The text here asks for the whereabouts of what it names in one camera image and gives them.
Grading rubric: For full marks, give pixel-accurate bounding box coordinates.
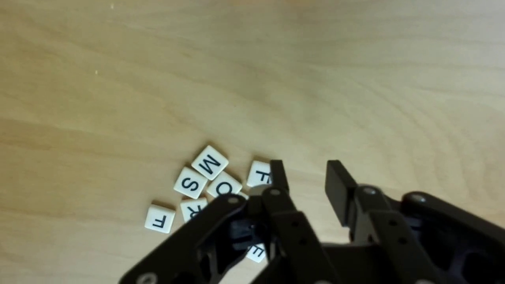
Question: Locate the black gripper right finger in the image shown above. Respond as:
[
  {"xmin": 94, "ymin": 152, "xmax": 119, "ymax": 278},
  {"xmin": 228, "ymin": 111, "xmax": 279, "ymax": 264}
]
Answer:
[{"xmin": 325, "ymin": 160, "xmax": 505, "ymax": 284}]

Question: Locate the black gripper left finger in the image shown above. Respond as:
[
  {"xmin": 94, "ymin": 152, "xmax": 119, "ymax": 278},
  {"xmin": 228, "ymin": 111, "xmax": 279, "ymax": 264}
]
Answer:
[{"xmin": 118, "ymin": 160, "xmax": 342, "ymax": 284}]

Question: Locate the white letter tile E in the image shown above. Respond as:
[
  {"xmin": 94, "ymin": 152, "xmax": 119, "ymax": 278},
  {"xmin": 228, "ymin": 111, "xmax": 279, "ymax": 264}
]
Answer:
[{"xmin": 246, "ymin": 243, "xmax": 266, "ymax": 264}]

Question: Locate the white letter tile O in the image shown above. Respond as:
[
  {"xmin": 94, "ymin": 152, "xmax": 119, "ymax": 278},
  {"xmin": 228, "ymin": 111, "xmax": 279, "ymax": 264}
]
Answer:
[{"xmin": 206, "ymin": 172, "xmax": 243, "ymax": 197}]

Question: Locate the white letter tile F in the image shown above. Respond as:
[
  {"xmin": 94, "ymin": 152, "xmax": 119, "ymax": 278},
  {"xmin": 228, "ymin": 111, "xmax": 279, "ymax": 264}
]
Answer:
[
  {"xmin": 246, "ymin": 161, "xmax": 271, "ymax": 188},
  {"xmin": 145, "ymin": 205, "xmax": 175, "ymax": 234}
]

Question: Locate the white letter tile R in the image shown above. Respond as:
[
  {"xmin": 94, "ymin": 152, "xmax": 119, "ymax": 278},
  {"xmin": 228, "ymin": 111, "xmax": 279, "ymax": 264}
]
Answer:
[{"xmin": 179, "ymin": 199, "xmax": 208, "ymax": 223}]

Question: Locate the white letter tile S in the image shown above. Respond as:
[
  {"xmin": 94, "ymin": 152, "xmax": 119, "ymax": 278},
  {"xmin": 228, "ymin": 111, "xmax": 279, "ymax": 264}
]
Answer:
[{"xmin": 173, "ymin": 168, "xmax": 206, "ymax": 199}]

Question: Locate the white letter tile M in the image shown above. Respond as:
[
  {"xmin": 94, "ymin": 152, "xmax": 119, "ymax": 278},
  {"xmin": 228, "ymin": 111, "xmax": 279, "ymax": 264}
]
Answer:
[{"xmin": 190, "ymin": 145, "xmax": 228, "ymax": 180}]

